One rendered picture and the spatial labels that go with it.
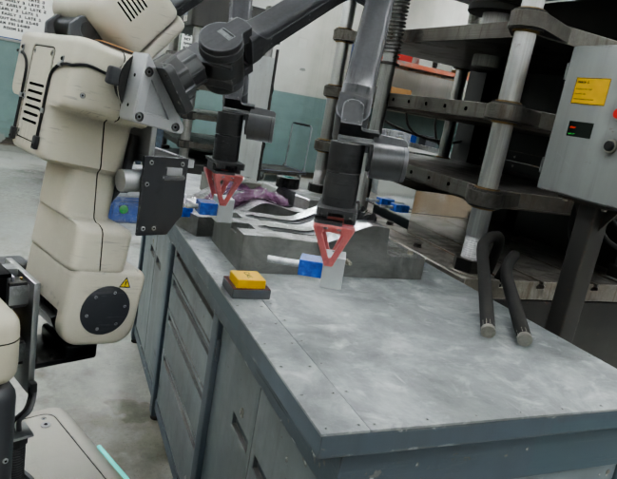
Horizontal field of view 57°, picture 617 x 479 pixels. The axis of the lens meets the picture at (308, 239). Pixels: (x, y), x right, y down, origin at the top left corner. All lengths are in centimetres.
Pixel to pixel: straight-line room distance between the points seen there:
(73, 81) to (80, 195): 23
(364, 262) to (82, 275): 66
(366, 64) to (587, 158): 80
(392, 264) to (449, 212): 78
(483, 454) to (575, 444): 20
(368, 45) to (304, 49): 818
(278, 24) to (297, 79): 810
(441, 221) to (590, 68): 79
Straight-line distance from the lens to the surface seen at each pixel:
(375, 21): 116
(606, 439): 116
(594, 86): 171
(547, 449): 107
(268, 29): 112
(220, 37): 106
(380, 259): 145
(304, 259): 96
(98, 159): 117
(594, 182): 165
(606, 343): 227
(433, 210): 218
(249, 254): 130
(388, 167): 92
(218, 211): 130
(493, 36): 200
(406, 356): 103
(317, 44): 937
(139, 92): 100
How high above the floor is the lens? 120
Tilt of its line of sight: 13 degrees down
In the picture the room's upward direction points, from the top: 10 degrees clockwise
